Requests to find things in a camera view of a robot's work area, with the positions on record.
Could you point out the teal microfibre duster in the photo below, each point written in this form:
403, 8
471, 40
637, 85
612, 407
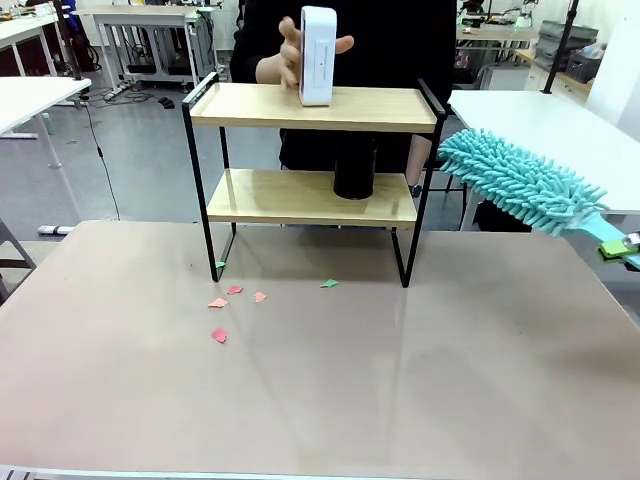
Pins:
515, 180

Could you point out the white rounded speaker box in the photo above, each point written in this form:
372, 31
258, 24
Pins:
317, 55

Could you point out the person's left forearm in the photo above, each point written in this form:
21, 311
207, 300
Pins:
419, 160

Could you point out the person's right hand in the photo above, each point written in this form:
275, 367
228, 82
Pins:
280, 67

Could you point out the large white table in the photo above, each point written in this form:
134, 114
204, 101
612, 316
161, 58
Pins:
530, 125

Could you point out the white board panel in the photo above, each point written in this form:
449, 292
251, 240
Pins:
617, 65

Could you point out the black stand pole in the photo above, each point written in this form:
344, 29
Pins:
67, 40
560, 50

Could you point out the grey stacked crates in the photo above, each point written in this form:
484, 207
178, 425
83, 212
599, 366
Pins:
570, 45

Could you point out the black wristwatch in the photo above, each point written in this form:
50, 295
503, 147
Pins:
416, 190

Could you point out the wood-top lab bench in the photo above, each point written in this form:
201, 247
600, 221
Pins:
495, 35

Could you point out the black cylinder speaker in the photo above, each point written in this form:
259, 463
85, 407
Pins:
354, 175

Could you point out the person in black top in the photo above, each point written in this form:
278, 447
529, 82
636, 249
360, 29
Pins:
390, 45

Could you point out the salmon paper scrap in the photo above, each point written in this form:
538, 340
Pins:
218, 302
259, 297

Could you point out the red paper scrap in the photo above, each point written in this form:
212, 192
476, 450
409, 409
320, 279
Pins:
220, 335
235, 290

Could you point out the white power strip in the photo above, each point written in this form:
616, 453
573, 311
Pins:
117, 91
55, 230

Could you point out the white side table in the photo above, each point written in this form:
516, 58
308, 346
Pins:
30, 97

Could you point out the two-tier wood black-frame shelf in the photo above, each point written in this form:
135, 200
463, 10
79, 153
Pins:
250, 110

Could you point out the grey metal chair frame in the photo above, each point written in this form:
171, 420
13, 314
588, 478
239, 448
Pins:
12, 255

